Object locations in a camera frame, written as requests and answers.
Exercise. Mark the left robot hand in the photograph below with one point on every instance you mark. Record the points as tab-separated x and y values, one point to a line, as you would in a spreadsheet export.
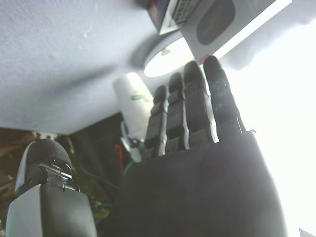
197	185

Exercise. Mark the white lidded paper cup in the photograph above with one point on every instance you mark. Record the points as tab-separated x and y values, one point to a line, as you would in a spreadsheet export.
130	98

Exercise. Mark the small dark rectangular box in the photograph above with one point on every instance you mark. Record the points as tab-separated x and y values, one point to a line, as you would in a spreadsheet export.
214	24

